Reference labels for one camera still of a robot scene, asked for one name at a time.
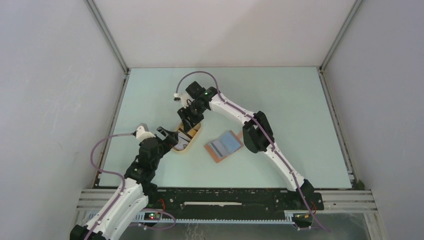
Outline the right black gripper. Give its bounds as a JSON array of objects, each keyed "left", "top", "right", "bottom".
[{"left": 177, "top": 102, "right": 207, "bottom": 134}]

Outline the yellow oval tray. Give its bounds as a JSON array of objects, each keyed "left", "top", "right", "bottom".
[{"left": 172, "top": 122, "right": 202, "bottom": 153}]

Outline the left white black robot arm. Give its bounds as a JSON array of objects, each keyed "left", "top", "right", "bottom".
[{"left": 69, "top": 124, "right": 179, "bottom": 240}]

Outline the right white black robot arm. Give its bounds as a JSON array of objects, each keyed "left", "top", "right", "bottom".
[{"left": 173, "top": 81, "right": 315, "bottom": 209}]

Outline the credit card stack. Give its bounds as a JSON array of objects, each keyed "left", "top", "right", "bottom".
[{"left": 173, "top": 131, "right": 195, "bottom": 152}]

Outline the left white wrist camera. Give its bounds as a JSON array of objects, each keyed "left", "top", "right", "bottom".
[{"left": 134, "top": 123, "right": 155, "bottom": 142}]

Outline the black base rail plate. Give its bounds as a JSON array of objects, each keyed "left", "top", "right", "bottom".
[{"left": 147, "top": 187, "right": 324, "bottom": 221}]

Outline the aluminium frame rail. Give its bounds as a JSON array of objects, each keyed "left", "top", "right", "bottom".
[{"left": 76, "top": 188, "right": 379, "bottom": 225}]

